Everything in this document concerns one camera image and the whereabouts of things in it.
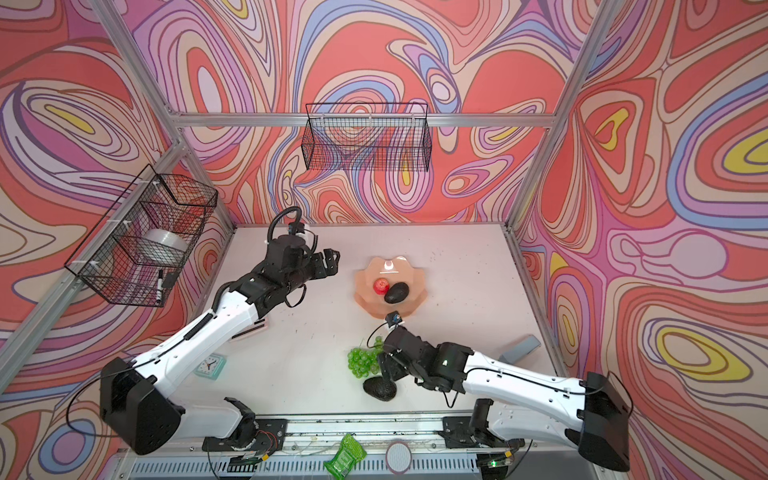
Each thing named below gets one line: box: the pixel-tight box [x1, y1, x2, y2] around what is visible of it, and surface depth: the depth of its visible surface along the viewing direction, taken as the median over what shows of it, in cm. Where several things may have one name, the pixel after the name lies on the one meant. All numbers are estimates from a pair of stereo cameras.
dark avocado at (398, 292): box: [384, 282, 409, 304], surface depth 97 cm
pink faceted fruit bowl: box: [354, 255, 428, 319], surface depth 102 cm
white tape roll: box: [141, 228, 188, 252], surface depth 75 cm
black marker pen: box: [156, 269, 164, 302], surface depth 73 cm
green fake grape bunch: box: [347, 336, 384, 379], surface depth 82 cm
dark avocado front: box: [362, 377, 398, 402], surface depth 78 cm
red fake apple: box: [373, 277, 391, 296], surface depth 98 cm
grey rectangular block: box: [498, 334, 541, 365], surface depth 86 cm
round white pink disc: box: [385, 441, 413, 475], surface depth 67 cm
